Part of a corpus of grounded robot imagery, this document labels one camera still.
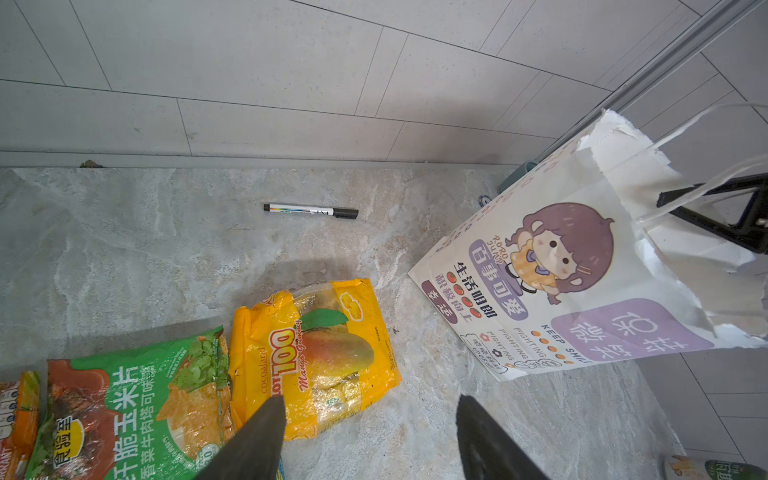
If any green chip snack bag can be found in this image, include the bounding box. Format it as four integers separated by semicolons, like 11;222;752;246
25;327;236;479

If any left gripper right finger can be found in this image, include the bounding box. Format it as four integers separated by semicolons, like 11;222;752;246
456;395;549;480

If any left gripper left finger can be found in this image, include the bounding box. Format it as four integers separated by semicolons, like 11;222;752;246
194;396;286;480

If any white printed paper bag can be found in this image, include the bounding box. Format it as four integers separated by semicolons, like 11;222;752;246
409;110;767;381

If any teal ceramic cup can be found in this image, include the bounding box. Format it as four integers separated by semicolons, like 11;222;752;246
498;161;538;194

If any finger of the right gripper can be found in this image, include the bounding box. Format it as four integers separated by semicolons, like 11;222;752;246
668;173;767;254

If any pink orange candy bag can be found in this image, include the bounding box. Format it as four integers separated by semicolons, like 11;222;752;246
0;371;41;480

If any right aluminium corner post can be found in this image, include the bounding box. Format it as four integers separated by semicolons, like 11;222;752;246
534;0;765;162

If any yellow snack package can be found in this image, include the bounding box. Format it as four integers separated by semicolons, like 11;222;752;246
229;279;402;440

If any black white marker pen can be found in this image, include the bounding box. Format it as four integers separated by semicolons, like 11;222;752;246
263;203;359;220

